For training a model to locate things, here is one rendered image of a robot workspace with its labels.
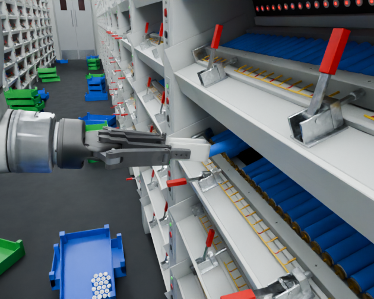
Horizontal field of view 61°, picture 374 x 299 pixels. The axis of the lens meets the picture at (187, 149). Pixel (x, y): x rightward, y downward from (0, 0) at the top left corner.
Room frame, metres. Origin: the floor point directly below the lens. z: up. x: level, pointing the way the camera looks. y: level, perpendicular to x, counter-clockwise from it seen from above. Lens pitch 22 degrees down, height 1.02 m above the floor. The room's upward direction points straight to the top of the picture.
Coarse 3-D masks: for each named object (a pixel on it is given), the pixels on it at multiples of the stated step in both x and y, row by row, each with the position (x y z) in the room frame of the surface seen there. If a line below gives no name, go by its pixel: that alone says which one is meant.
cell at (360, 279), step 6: (372, 264) 0.26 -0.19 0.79; (366, 270) 0.25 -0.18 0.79; (372, 270) 0.25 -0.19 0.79; (354, 276) 0.25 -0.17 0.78; (360, 276) 0.25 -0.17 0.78; (366, 276) 0.25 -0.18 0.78; (372, 276) 0.25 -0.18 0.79; (360, 282) 0.24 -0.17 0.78; (366, 282) 0.24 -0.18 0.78; (372, 282) 0.24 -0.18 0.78; (360, 288) 0.24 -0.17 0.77; (366, 288) 0.24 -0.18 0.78
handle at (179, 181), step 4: (204, 176) 0.51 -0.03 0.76; (168, 180) 0.50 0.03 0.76; (172, 180) 0.50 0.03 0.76; (176, 180) 0.50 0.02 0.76; (180, 180) 0.50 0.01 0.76; (184, 180) 0.50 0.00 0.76; (188, 180) 0.51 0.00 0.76; (192, 180) 0.51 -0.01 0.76; (196, 180) 0.51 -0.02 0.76; (168, 184) 0.49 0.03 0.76; (172, 184) 0.50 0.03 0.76; (176, 184) 0.50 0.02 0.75; (180, 184) 0.50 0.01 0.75; (184, 184) 0.50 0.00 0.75
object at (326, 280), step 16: (224, 160) 0.55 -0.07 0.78; (224, 176) 0.52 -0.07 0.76; (240, 176) 0.48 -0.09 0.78; (240, 192) 0.45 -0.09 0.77; (256, 192) 0.42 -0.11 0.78; (256, 208) 0.39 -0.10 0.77; (272, 224) 0.35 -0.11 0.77; (272, 240) 0.34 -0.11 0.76; (288, 240) 0.32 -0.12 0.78; (304, 256) 0.29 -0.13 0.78; (288, 272) 0.29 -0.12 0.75; (320, 272) 0.26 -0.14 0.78; (320, 288) 0.26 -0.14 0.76; (336, 288) 0.24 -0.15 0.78
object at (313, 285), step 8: (208, 160) 0.60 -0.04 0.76; (216, 168) 0.56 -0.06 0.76; (248, 208) 0.42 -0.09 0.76; (256, 216) 0.40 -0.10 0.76; (264, 224) 0.37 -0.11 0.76; (280, 248) 0.33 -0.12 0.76; (288, 256) 0.31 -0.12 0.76; (296, 264) 0.30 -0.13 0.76; (312, 280) 0.27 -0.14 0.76; (312, 288) 0.26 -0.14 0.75; (320, 296) 0.25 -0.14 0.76
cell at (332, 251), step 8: (344, 240) 0.30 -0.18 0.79; (352, 240) 0.29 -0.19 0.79; (360, 240) 0.29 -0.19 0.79; (368, 240) 0.29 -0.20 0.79; (328, 248) 0.29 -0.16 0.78; (336, 248) 0.29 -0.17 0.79; (344, 248) 0.29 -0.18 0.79; (352, 248) 0.29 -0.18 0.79; (360, 248) 0.29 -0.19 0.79; (328, 256) 0.29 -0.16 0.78; (336, 256) 0.28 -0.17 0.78; (344, 256) 0.28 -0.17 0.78
